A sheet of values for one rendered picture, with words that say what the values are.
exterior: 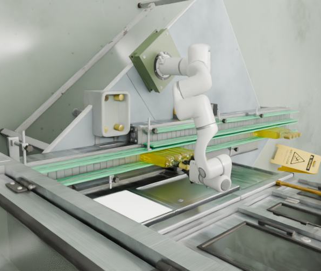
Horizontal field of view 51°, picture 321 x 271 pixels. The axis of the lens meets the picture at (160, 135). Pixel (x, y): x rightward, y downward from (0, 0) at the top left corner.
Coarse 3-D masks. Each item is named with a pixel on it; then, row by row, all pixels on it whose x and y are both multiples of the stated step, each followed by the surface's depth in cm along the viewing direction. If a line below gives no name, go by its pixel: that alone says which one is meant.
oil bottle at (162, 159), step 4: (152, 152) 175; (156, 152) 175; (140, 156) 180; (144, 156) 177; (148, 156) 175; (152, 156) 173; (156, 156) 171; (160, 156) 169; (164, 156) 167; (168, 156) 167; (172, 156) 168; (144, 160) 178; (148, 160) 175; (152, 160) 173; (156, 160) 171; (160, 160) 169; (164, 160) 167; (168, 160) 166; (156, 164) 171; (160, 164) 169; (164, 164) 167; (168, 164) 166
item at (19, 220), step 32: (0, 160) 79; (0, 192) 64; (32, 192) 64; (64, 192) 60; (0, 224) 52; (32, 224) 50; (64, 224) 51; (96, 224) 50; (128, 224) 48; (0, 256) 43; (32, 256) 43; (64, 256) 43; (96, 256) 43; (128, 256) 43; (160, 256) 41; (192, 256) 40
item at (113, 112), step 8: (104, 96) 163; (112, 96) 175; (128, 96) 173; (104, 104) 172; (112, 104) 176; (120, 104) 178; (128, 104) 174; (104, 112) 173; (112, 112) 176; (120, 112) 179; (128, 112) 175; (104, 120) 174; (112, 120) 177; (120, 120) 180; (128, 120) 176; (112, 128) 178; (128, 128) 177; (104, 136) 167
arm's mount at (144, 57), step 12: (156, 36) 184; (168, 36) 186; (144, 48) 179; (156, 48) 182; (168, 48) 188; (132, 60) 182; (144, 60) 177; (156, 60) 183; (144, 72) 184; (156, 72) 184; (156, 84) 186
